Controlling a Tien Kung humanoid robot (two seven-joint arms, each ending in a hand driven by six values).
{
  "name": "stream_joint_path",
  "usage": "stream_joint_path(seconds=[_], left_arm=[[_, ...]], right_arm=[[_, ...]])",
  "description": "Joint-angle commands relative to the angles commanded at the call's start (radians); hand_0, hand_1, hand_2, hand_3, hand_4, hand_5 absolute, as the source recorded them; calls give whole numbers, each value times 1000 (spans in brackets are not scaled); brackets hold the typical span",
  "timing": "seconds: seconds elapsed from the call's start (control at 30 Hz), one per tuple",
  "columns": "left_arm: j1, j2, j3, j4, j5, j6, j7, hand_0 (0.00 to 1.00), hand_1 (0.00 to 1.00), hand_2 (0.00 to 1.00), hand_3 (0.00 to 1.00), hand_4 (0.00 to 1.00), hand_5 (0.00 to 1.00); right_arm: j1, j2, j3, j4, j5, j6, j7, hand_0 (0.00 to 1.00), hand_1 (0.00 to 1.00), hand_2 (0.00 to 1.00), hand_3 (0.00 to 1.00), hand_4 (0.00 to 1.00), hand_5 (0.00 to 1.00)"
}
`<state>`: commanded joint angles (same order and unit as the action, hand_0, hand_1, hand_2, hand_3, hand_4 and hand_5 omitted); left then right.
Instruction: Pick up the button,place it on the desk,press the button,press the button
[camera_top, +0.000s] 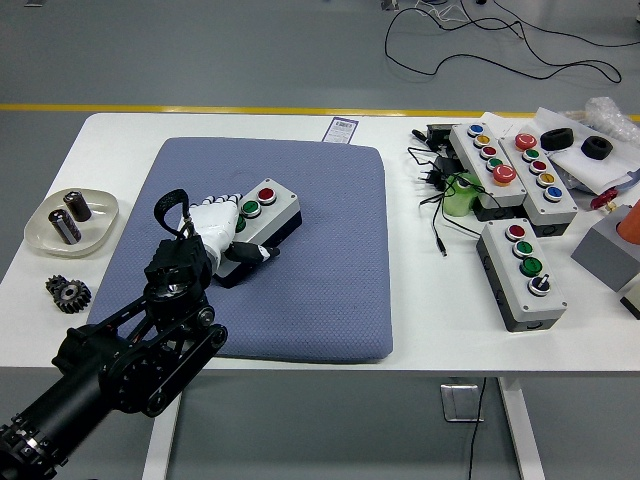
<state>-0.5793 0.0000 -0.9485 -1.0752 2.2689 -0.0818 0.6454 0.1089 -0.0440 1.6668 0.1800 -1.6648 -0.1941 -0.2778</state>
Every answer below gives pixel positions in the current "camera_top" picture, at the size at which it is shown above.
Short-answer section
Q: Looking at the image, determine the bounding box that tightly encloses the black power adapter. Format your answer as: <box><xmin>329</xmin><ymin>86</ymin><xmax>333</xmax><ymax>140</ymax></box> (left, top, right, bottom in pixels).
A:
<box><xmin>412</xmin><ymin>155</ymin><xmax>464</xmax><ymax>192</ymax></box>

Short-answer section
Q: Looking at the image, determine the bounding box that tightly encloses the black adapter cord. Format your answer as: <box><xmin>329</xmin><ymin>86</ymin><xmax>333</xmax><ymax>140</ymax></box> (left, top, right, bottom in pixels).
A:
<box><xmin>404</xmin><ymin>144</ymin><xmax>506</xmax><ymax>259</ymax></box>

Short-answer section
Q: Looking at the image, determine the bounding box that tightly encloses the red knob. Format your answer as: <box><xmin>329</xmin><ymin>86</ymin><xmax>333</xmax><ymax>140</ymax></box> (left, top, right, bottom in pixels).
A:
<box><xmin>588</xmin><ymin>187</ymin><xmax>620</xmax><ymax>211</ymax></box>

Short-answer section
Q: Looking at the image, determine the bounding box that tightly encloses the green plastic cup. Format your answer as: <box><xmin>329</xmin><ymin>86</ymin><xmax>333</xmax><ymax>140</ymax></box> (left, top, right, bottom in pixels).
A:
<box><xmin>443</xmin><ymin>172</ymin><xmax>482</xmax><ymax>218</ymax></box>

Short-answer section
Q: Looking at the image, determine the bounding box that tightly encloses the large metal bevel gear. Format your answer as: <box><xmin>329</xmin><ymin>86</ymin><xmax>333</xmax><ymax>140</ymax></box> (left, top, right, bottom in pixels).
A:
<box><xmin>53</xmin><ymin>279</ymin><xmax>92</xmax><ymax>315</ymax></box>

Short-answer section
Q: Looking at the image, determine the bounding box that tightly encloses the grey block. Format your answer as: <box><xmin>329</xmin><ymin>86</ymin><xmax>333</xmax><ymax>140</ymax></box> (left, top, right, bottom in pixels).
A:
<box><xmin>570</xmin><ymin>204</ymin><xmax>640</xmax><ymax>293</ymax></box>

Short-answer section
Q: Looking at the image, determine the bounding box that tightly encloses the purple-edged label card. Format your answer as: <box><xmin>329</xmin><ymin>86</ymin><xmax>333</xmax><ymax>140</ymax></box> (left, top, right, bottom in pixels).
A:
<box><xmin>320</xmin><ymin>116</ymin><xmax>359</xmax><ymax>146</ymax></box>

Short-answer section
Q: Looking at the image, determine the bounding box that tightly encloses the clear bubble wrap bag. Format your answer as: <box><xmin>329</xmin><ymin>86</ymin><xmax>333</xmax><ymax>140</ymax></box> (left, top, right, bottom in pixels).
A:
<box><xmin>569</xmin><ymin>95</ymin><xmax>640</xmax><ymax>146</ymax></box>

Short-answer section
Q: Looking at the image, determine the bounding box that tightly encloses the black hanging cable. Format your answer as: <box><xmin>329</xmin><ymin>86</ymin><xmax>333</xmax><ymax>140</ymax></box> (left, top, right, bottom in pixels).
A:
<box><xmin>467</xmin><ymin>375</ymin><xmax>487</xmax><ymax>480</ymax></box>

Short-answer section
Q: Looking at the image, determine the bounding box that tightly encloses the black foam ring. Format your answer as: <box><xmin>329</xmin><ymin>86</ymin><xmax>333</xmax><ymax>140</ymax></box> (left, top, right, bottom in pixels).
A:
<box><xmin>580</xmin><ymin>135</ymin><xmax>613</xmax><ymax>160</ymax></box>
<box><xmin>538</xmin><ymin>127</ymin><xmax>574</xmax><ymax>151</ymax></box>

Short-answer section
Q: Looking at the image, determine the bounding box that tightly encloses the dark cylindrical capacitor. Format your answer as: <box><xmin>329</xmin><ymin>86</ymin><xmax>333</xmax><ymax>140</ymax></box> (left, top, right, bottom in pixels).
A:
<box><xmin>46</xmin><ymin>209</ymin><xmax>81</xmax><ymax>246</ymax></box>
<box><xmin>62</xmin><ymin>191</ymin><xmax>93</xmax><ymax>223</ymax></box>

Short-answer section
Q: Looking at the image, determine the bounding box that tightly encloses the white floor cable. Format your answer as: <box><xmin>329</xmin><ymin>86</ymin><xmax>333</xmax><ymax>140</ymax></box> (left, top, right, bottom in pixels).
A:
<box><xmin>414</xmin><ymin>0</ymin><xmax>471</xmax><ymax>26</ymax></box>

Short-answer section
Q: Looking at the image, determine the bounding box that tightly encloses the white paper sheet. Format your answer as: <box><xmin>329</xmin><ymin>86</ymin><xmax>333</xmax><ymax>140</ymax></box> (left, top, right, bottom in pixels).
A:
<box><xmin>478</xmin><ymin>110</ymin><xmax>539</xmax><ymax>139</ymax></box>

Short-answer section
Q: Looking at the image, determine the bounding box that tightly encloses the black rectangular device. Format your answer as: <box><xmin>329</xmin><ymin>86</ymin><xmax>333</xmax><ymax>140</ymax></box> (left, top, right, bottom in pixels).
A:
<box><xmin>424</xmin><ymin>123</ymin><xmax>459</xmax><ymax>150</ymax></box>

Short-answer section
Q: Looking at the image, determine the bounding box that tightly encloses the blue-grey padded mat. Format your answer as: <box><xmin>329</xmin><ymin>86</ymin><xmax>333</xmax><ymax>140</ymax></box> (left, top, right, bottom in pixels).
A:
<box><xmin>85</xmin><ymin>137</ymin><xmax>393</xmax><ymax>365</ymax></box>

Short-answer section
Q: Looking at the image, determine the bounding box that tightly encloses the five-button box, mushroom beside green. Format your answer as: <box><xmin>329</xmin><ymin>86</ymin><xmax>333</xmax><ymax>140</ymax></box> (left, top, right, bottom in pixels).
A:
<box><xmin>499</xmin><ymin>132</ymin><xmax>579</xmax><ymax>238</ymax></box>
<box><xmin>447</xmin><ymin>122</ymin><xmax>528</xmax><ymax>222</ymax></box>

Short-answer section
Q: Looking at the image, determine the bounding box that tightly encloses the orange cylinder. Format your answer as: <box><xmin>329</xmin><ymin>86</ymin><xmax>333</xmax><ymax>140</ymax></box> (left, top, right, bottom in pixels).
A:
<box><xmin>615</xmin><ymin>197</ymin><xmax>640</xmax><ymax>240</ymax></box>

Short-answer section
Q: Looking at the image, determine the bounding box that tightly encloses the white oval dish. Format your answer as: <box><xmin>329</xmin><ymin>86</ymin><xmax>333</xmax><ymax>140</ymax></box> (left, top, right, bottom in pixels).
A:
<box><xmin>23</xmin><ymin>188</ymin><xmax>120</xmax><ymax>259</ymax></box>

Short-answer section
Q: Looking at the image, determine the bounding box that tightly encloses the grey four-control button box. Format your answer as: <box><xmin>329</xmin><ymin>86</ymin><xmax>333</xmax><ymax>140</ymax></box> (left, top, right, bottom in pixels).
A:
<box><xmin>212</xmin><ymin>177</ymin><xmax>304</xmax><ymax>290</ymax></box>
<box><xmin>474</xmin><ymin>218</ymin><xmax>569</xmax><ymax>333</ymax></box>

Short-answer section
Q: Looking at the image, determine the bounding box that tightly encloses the small dark metal gear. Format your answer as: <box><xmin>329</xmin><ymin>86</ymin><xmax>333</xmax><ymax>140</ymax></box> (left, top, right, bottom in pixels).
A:
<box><xmin>45</xmin><ymin>275</ymin><xmax>69</xmax><ymax>301</ymax></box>

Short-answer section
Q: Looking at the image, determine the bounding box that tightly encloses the white box with black edge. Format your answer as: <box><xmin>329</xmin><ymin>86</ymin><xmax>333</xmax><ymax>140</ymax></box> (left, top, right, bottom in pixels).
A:
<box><xmin>618</xmin><ymin>272</ymin><xmax>640</xmax><ymax>320</ymax></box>

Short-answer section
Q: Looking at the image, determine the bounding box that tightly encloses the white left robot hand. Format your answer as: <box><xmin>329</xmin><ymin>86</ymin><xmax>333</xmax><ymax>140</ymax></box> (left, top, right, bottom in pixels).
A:
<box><xmin>188</xmin><ymin>192</ymin><xmax>281</xmax><ymax>266</ymax></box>

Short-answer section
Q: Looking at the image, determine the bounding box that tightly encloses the long black floor cable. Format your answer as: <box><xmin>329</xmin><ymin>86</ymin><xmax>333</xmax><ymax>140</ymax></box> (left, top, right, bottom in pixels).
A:
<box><xmin>383</xmin><ymin>4</ymin><xmax>622</xmax><ymax>84</ymax></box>

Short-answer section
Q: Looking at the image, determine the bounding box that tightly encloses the white table leg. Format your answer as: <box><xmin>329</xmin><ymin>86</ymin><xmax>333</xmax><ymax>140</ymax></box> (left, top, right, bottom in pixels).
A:
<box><xmin>497</xmin><ymin>374</ymin><xmax>546</xmax><ymax>480</ymax></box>
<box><xmin>141</xmin><ymin>379</ymin><xmax>185</xmax><ymax>480</ymax></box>

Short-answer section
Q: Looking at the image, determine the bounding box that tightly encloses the metal floor plate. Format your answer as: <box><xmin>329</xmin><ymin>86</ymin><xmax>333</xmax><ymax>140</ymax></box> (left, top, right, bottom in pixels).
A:
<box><xmin>439</xmin><ymin>382</ymin><xmax>485</xmax><ymax>424</ymax></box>

